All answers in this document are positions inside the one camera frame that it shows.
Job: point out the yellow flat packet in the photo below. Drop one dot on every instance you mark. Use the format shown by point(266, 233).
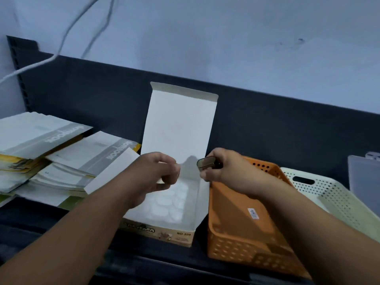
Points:
point(136, 146)

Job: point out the orange plastic basket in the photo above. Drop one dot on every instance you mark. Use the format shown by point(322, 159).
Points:
point(231, 216)

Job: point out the white grey-banded notebook package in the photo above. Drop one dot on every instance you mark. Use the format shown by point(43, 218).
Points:
point(89, 151)

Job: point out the person's right hand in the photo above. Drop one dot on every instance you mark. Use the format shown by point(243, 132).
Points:
point(246, 181)

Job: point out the stack of white papers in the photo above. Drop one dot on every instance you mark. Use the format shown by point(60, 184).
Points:
point(44, 186)

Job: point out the yellow green printed booklet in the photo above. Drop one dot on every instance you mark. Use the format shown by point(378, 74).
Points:
point(17, 163)

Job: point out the white perforated plastic basket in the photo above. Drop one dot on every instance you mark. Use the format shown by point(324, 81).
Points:
point(341, 198)

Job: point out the white barcode sticker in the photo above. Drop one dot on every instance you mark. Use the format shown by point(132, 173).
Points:
point(252, 212)

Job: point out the wide black shelf back panel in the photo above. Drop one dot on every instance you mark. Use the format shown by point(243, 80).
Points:
point(282, 130)

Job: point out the green cover booklet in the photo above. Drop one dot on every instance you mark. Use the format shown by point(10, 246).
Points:
point(4, 200)

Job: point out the white flat notebook package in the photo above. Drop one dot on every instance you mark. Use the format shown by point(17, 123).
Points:
point(29, 130)

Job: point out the person's right forearm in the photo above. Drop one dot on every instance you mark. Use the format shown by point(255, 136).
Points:
point(320, 234)

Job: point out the clear plastic organizer case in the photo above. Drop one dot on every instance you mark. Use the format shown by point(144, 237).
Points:
point(363, 184)

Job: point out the person's left forearm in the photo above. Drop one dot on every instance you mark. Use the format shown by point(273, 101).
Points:
point(59, 237)

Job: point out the small brown eraser case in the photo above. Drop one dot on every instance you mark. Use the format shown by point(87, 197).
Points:
point(207, 162)

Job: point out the person's left hand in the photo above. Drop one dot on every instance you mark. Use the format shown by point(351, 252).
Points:
point(148, 175)

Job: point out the white cardboard box open lid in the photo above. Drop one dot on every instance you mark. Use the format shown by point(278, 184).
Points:
point(178, 124)

